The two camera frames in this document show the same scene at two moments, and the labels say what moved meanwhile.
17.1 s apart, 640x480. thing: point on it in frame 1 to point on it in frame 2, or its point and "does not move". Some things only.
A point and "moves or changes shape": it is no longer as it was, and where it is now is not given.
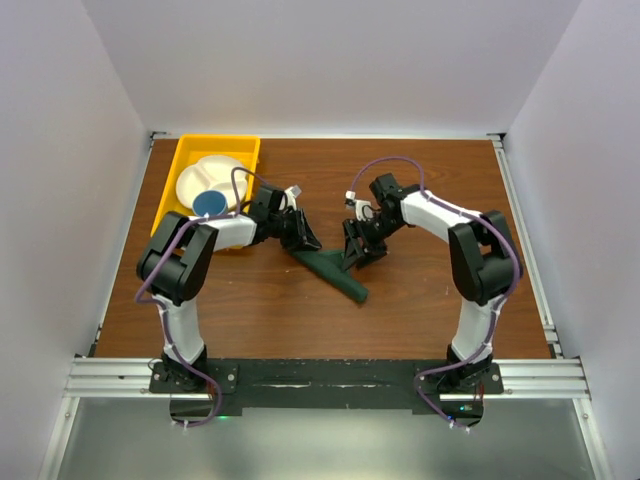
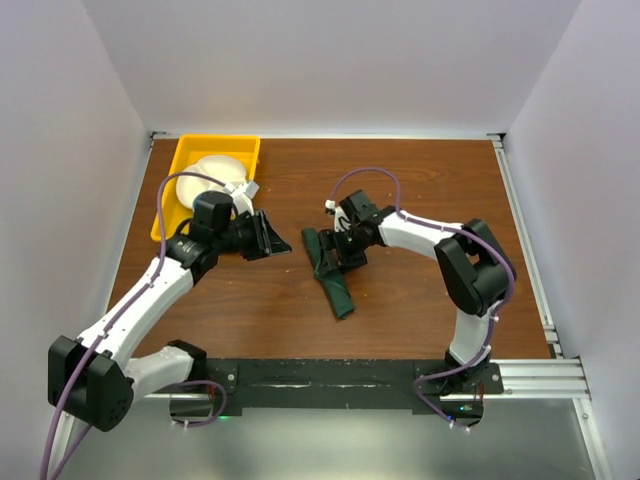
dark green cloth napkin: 327,265 moves or changes shape
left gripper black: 301,230 to 266,240
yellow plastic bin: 192,147 does not move
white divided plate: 210,173 does not move
